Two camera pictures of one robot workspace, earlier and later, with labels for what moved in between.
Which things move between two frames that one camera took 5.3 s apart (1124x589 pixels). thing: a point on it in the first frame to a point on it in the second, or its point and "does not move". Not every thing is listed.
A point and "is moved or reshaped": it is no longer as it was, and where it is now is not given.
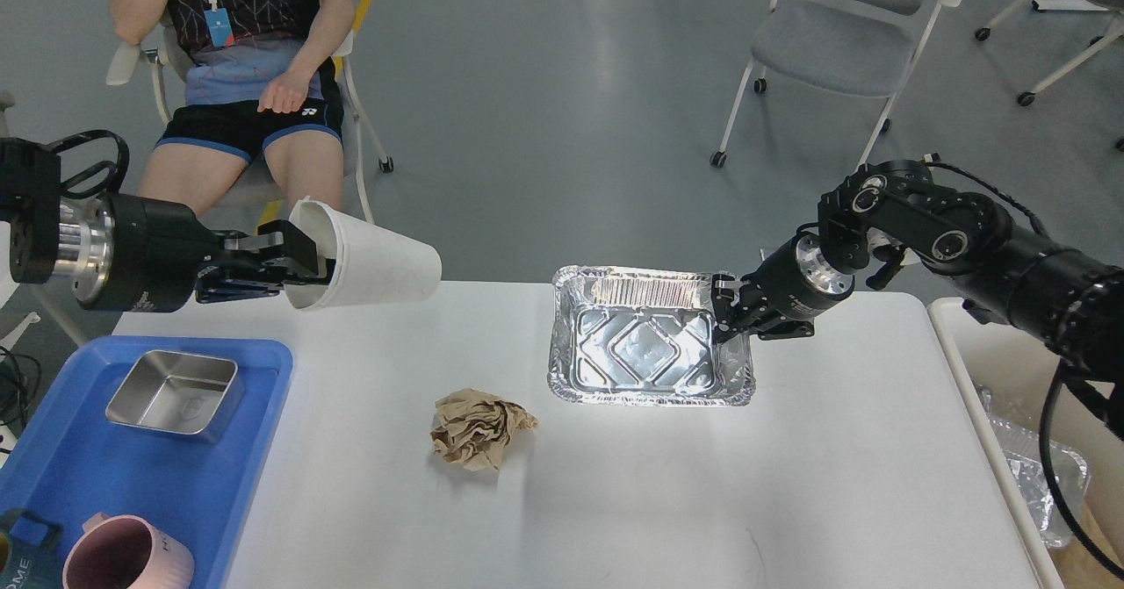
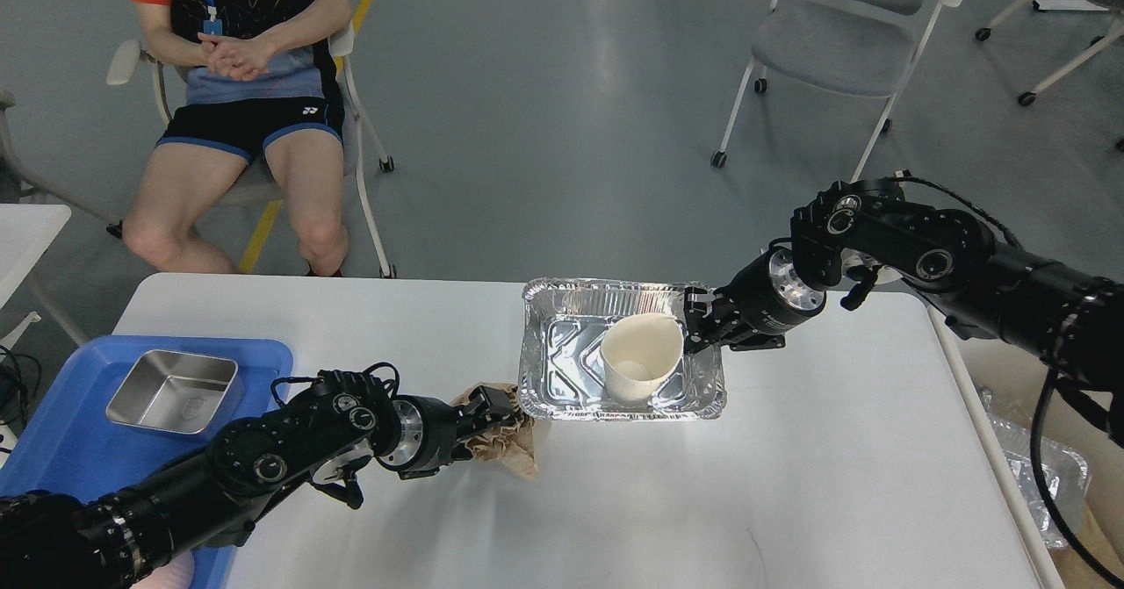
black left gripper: x=125 y=253 to x=429 y=428
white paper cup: x=374 y=263 to x=638 y=351
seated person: x=257 y=36 does not move
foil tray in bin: x=1024 y=453 does not move
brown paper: x=472 y=428 is moved or reshaped
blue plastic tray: x=69 y=459 does not move
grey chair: x=851 y=25 does not move
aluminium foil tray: x=643 y=337 is moved or reshaped
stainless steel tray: x=178 y=391 does not move
